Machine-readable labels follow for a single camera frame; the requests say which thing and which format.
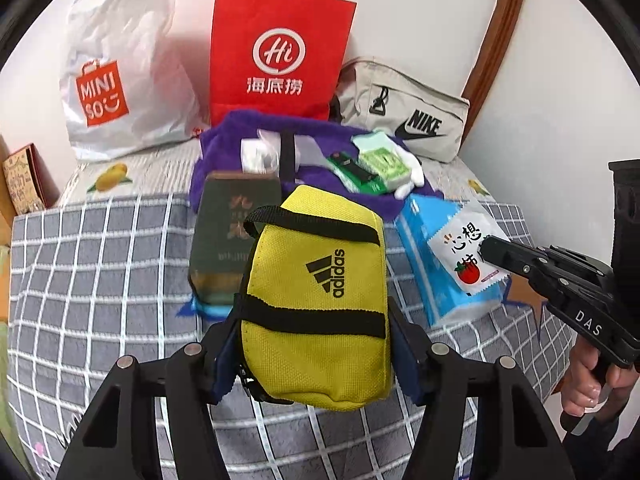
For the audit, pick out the red paper shopping bag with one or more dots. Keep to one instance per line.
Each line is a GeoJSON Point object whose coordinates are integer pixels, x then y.
{"type": "Point", "coordinates": [280, 35]}

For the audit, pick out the light green tissue packet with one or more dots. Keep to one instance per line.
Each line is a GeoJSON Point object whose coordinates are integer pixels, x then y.
{"type": "Point", "coordinates": [387, 166]}

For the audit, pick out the black plain band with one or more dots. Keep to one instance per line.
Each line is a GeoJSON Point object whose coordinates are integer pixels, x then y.
{"type": "Point", "coordinates": [347, 165]}

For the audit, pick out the white plastic shopping bag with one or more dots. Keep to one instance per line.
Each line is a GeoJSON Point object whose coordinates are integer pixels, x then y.
{"type": "Point", "coordinates": [135, 60]}

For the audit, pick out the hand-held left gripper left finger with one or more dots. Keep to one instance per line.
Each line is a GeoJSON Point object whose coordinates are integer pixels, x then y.
{"type": "Point", "coordinates": [225, 375]}

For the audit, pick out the grey checked cloth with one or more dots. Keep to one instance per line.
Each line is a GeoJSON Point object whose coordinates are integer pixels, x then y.
{"type": "Point", "coordinates": [100, 285]}

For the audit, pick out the purple towel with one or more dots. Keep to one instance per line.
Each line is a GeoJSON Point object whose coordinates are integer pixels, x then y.
{"type": "Point", "coordinates": [225, 145]}

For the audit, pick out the wooden bed headboard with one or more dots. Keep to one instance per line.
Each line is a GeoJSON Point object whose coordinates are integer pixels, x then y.
{"type": "Point", "coordinates": [5, 180]}

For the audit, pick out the mango print tablecloth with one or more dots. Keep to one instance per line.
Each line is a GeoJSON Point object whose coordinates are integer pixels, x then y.
{"type": "Point", "coordinates": [150, 175]}

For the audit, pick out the yellow pouch with black stripes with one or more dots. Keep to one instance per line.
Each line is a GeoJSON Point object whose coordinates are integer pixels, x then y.
{"type": "Point", "coordinates": [310, 360]}

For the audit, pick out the dark green packet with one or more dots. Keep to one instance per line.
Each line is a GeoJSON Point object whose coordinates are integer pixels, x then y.
{"type": "Point", "coordinates": [370, 186]}

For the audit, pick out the white tissue block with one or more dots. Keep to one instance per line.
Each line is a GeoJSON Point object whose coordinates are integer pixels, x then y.
{"type": "Point", "coordinates": [311, 152]}

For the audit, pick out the person's right hand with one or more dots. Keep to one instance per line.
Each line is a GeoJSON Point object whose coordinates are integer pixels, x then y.
{"type": "Point", "coordinates": [585, 380]}

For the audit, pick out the person's right forearm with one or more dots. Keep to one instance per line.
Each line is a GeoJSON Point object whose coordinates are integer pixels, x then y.
{"type": "Point", "coordinates": [615, 442]}

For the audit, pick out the white mesh bath sponge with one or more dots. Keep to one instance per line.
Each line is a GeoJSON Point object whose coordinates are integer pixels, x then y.
{"type": "Point", "coordinates": [257, 152]}

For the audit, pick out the patterned pink book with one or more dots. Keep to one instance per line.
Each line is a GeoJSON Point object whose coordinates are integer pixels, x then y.
{"type": "Point", "coordinates": [25, 180]}

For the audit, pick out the dark green tin box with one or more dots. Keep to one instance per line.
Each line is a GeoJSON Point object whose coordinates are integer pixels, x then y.
{"type": "Point", "coordinates": [222, 240]}

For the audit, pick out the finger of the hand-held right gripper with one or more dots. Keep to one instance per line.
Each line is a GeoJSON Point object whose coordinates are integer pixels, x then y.
{"type": "Point", "coordinates": [510, 257]}

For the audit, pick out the grey waist bag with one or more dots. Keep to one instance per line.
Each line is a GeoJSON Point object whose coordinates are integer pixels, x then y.
{"type": "Point", "coordinates": [415, 105]}

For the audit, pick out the white fruit print sachet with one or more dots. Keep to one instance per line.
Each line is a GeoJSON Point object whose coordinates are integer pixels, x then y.
{"type": "Point", "coordinates": [460, 260]}

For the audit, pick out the brown wooden door frame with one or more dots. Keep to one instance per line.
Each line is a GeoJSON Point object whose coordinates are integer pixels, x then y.
{"type": "Point", "coordinates": [500, 45]}

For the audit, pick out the blue tissue pack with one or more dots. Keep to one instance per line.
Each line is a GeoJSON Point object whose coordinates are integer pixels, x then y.
{"type": "Point", "coordinates": [415, 245]}

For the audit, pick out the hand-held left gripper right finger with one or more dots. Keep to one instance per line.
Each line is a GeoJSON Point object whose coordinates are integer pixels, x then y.
{"type": "Point", "coordinates": [407, 377]}

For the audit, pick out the white glove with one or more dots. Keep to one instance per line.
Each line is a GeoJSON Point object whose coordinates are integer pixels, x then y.
{"type": "Point", "coordinates": [414, 175]}

